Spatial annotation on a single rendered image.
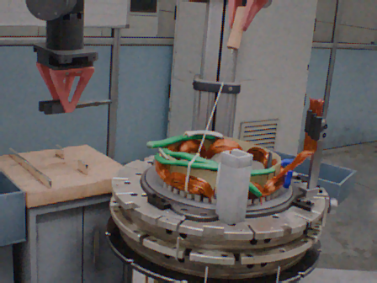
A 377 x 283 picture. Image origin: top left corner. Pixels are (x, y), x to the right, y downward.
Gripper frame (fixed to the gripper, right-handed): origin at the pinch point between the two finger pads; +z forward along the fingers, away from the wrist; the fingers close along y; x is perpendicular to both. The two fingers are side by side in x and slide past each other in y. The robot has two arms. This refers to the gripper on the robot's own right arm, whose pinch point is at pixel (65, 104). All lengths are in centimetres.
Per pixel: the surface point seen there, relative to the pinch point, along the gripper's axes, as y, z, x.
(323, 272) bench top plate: 16, 43, 56
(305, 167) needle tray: 12, 16, 47
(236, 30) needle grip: 20.9, -14.2, 15.5
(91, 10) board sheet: -195, 10, 110
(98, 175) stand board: 2.6, 12.2, 4.8
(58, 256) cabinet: 4.5, 24.2, -3.9
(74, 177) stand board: 1.6, 12.1, 0.7
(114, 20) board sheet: -193, 16, 125
